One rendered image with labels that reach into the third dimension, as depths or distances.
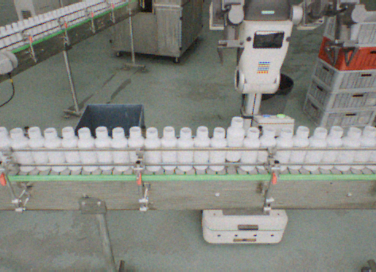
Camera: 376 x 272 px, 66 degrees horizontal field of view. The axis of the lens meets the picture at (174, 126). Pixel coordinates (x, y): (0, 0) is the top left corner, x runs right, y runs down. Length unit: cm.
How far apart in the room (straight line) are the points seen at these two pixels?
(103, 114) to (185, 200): 76
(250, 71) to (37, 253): 174
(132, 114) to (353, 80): 232
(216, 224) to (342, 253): 86
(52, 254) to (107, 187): 115
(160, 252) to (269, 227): 71
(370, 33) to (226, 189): 237
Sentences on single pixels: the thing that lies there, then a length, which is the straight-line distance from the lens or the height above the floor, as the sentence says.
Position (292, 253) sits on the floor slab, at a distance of 218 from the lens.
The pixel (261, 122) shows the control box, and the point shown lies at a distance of 117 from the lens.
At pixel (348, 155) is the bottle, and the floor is 108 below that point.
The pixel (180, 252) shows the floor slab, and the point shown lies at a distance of 204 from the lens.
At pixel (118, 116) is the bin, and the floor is 87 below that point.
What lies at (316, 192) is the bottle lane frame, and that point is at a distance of 123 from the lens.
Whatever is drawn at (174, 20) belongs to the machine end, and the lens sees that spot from 456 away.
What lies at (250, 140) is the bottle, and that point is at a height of 113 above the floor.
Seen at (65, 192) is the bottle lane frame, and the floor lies 92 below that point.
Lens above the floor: 172
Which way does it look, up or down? 33 degrees down
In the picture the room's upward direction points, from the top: straight up
